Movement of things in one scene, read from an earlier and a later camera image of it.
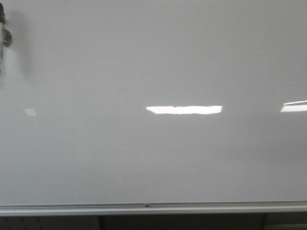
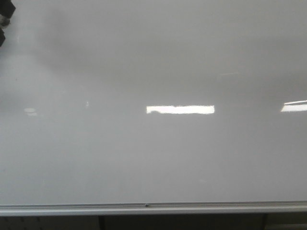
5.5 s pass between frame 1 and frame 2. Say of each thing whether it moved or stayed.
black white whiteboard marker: moved
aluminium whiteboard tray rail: stayed
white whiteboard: stayed
